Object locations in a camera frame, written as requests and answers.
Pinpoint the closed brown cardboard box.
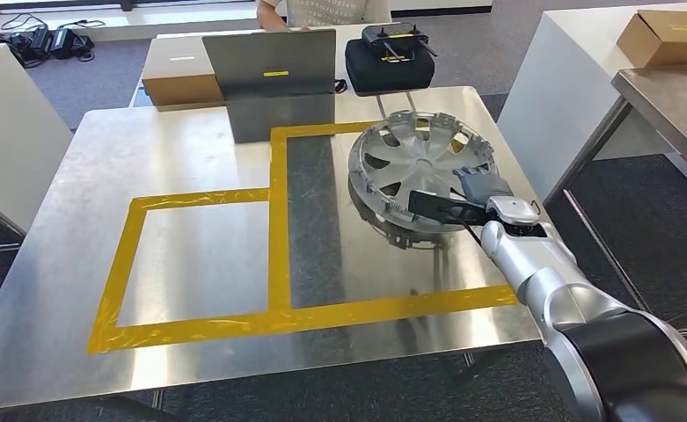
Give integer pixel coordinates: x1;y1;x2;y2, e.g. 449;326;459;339
141;35;226;110

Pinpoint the open brown cardboard box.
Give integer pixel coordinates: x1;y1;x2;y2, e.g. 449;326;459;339
615;8;687;69

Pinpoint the person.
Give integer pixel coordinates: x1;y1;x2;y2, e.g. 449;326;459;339
254;0;394;32

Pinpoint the black zip case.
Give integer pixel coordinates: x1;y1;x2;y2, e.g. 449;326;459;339
344;37;437;98

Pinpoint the grey laptop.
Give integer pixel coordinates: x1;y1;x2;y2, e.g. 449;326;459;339
201;29;339;103

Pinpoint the black remote controller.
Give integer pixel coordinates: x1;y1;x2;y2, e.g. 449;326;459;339
359;23;439;63

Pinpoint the black power adapter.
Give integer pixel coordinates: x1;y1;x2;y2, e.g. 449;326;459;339
48;27;95;62
7;27;53;62

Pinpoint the stainless steel side table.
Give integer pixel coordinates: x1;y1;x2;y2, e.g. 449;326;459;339
544;62;687;338

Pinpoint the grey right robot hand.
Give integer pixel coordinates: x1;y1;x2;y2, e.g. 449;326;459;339
452;165;516;205

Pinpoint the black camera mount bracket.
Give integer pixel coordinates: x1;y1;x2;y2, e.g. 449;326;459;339
442;200;491;229

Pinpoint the stainless steel workbench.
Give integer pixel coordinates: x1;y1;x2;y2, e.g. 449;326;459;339
0;85;548;411

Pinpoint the silver plastic wheel cover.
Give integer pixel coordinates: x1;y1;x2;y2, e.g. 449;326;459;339
347;108;500;236

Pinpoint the white table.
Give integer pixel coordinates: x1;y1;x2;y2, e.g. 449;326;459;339
0;43;75;256
496;1;687;203

